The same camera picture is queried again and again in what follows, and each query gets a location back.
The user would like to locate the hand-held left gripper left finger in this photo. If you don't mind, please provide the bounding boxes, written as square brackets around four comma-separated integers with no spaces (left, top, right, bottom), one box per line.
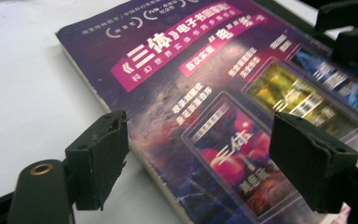
[64,110,131,212]

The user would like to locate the purple paperback book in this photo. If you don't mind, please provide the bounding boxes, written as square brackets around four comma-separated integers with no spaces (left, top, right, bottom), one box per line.
[55,0,358,224]

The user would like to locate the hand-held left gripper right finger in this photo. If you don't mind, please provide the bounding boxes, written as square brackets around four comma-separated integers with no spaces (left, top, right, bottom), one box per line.
[268,111,358,215]

